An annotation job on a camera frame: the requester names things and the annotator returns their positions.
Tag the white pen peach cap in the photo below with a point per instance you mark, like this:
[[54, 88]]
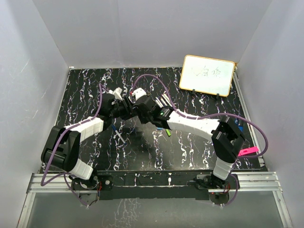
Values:
[[166, 98]]

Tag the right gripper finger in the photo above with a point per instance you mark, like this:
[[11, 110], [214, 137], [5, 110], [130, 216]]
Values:
[[144, 119], [139, 111]]

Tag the pink clip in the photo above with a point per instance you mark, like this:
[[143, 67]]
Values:
[[247, 151]]

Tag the black base bar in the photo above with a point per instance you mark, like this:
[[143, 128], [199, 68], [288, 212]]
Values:
[[197, 184]]

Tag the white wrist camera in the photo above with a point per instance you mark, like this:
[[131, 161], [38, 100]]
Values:
[[138, 93], [116, 93]]

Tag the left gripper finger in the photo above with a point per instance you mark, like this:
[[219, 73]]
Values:
[[126, 105], [128, 115]]

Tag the yellow framed whiteboard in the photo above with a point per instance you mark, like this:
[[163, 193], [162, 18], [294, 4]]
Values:
[[207, 75]]

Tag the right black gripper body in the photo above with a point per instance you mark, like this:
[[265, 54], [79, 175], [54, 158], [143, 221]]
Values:
[[151, 118]]

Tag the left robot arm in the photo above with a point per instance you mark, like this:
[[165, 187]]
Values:
[[62, 147]]

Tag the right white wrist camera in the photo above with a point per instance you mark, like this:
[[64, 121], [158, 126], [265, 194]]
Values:
[[138, 93]]

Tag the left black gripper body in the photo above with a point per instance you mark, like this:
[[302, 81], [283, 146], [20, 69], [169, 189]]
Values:
[[116, 112]]

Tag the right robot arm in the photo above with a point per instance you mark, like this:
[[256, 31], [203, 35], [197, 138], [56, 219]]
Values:
[[226, 137]]

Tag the blue black tool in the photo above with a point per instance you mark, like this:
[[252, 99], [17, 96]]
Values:
[[239, 123]]

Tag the aluminium frame rail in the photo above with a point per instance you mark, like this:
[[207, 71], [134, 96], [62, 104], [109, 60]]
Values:
[[248, 181]]

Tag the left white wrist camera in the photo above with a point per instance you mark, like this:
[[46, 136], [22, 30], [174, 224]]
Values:
[[116, 93]]

